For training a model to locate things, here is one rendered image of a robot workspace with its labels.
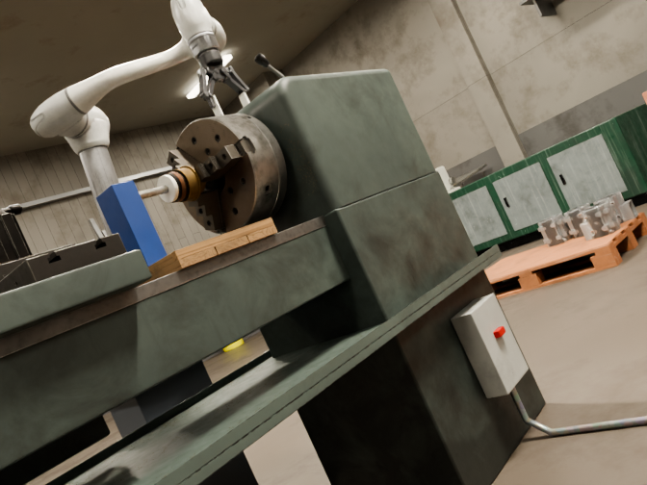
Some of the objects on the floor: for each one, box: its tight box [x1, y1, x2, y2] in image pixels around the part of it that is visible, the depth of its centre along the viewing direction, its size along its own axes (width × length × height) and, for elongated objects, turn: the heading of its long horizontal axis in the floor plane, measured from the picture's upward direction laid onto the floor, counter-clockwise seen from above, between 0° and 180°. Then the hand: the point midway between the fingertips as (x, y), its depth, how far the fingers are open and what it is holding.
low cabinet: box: [449, 103, 647, 257], centre depth 638 cm, size 198×181×78 cm
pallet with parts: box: [485, 191, 647, 299], centre depth 410 cm, size 115×80×32 cm
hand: (234, 112), depth 193 cm, fingers open, 13 cm apart
